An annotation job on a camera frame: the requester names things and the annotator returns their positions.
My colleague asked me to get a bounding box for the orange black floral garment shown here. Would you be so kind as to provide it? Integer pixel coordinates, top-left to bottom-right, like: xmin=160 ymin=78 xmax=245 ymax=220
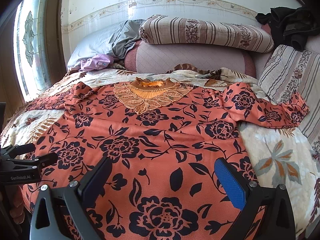
xmin=30 ymin=82 xmax=309 ymax=239

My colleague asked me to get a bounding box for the black clothing pile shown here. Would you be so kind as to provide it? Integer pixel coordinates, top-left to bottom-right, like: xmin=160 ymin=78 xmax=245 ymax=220
xmin=255 ymin=7 xmax=319 ymax=51

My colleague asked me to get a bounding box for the cream leaf-pattern blanket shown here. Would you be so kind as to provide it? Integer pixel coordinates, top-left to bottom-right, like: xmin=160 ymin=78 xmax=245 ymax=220
xmin=1 ymin=68 xmax=319 ymax=233

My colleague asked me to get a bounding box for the stained glass window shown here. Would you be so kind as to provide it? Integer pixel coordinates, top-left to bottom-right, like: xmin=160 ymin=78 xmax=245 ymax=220
xmin=13 ymin=0 xmax=52 ymax=102

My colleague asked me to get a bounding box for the purple patterned cloth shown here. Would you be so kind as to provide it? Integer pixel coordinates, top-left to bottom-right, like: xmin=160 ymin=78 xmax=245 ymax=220
xmin=80 ymin=54 xmax=114 ymax=72

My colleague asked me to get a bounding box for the striped floral side pillow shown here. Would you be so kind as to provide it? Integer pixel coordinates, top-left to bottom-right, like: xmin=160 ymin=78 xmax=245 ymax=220
xmin=258 ymin=45 xmax=319 ymax=154

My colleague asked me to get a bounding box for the light blue pillow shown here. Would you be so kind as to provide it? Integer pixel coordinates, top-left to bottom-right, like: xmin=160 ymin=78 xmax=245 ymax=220
xmin=67 ymin=19 xmax=145 ymax=69

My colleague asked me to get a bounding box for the pink quilted headboard cushion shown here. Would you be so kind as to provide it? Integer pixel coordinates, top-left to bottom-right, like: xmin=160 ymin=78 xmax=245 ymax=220
xmin=124 ymin=41 xmax=256 ymax=77

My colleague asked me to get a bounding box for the striped floral bolster pillow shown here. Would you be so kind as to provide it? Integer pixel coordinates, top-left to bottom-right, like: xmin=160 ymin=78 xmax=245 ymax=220
xmin=139 ymin=15 xmax=274 ymax=53

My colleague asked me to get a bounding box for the dark wooden window frame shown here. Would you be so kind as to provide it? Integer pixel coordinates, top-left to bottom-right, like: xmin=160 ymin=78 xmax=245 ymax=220
xmin=1 ymin=0 xmax=66 ymax=119

